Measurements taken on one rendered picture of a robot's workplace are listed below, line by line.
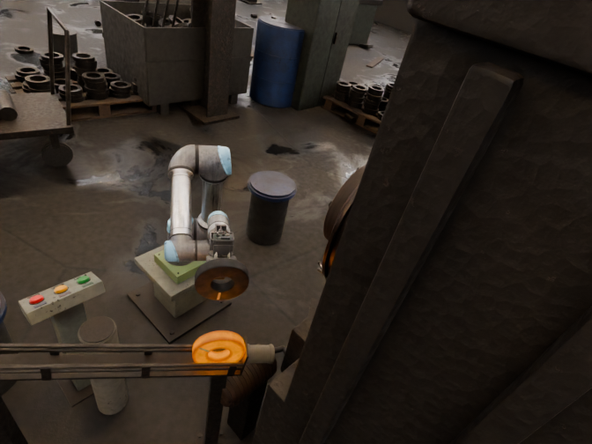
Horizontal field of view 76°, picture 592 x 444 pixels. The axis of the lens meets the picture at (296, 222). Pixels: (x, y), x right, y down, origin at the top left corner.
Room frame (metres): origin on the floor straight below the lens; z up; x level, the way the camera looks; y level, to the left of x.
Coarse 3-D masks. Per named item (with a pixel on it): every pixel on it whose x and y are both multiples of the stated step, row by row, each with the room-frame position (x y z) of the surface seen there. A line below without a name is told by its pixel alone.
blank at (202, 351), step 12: (204, 336) 0.64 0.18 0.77; (216, 336) 0.64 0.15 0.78; (228, 336) 0.65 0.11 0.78; (192, 348) 0.62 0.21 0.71; (204, 348) 0.61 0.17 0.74; (216, 348) 0.62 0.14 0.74; (228, 348) 0.64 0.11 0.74; (240, 348) 0.65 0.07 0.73; (204, 360) 0.61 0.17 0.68; (216, 360) 0.63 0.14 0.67; (228, 360) 0.64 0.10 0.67
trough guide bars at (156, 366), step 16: (144, 352) 0.60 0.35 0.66; (0, 368) 0.43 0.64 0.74; (16, 368) 0.44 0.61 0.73; (32, 368) 0.45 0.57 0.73; (48, 368) 0.46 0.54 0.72; (64, 368) 0.48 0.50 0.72; (80, 368) 0.49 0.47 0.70; (96, 368) 0.51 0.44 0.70; (112, 368) 0.52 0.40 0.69; (128, 368) 0.53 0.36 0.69; (144, 368) 0.54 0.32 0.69; (160, 368) 0.56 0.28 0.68; (176, 368) 0.57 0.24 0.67; (192, 368) 0.59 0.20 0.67; (208, 368) 0.60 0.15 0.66; (224, 368) 0.62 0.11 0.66; (240, 368) 0.63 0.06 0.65
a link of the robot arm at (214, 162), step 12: (204, 156) 1.27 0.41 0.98; (216, 156) 1.29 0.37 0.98; (228, 156) 1.31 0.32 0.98; (204, 168) 1.25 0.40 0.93; (216, 168) 1.27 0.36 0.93; (228, 168) 1.29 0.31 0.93; (204, 180) 1.28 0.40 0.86; (216, 180) 1.28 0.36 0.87; (204, 192) 1.31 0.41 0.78; (216, 192) 1.31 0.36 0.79; (204, 204) 1.31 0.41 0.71; (216, 204) 1.32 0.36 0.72; (204, 216) 1.32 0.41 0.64; (204, 228) 1.31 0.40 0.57
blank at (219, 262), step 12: (204, 264) 0.73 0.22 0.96; (216, 264) 0.72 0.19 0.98; (228, 264) 0.73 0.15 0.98; (240, 264) 0.76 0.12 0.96; (204, 276) 0.71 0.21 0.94; (216, 276) 0.72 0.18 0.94; (228, 276) 0.73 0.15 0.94; (240, 276) 0.74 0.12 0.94; (204, 288) 0.71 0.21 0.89; (216, 288) 0.73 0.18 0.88; (228, 288) 0.74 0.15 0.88; (240, 288) 0.74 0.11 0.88
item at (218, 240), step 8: (216, 224) 0.93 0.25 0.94; (224, 224) 0.94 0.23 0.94; (216, 232) 0.88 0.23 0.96; (224, 232) 0.88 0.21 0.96; (216, 240) 0.83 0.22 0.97; (224, 240) 0.83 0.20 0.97; (232, 240) 0.84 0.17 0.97; (216, 248) 0.82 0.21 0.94; (224, 248) 0.83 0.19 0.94; (232, 248) 0.83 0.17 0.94; (224, 256) 0.82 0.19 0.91
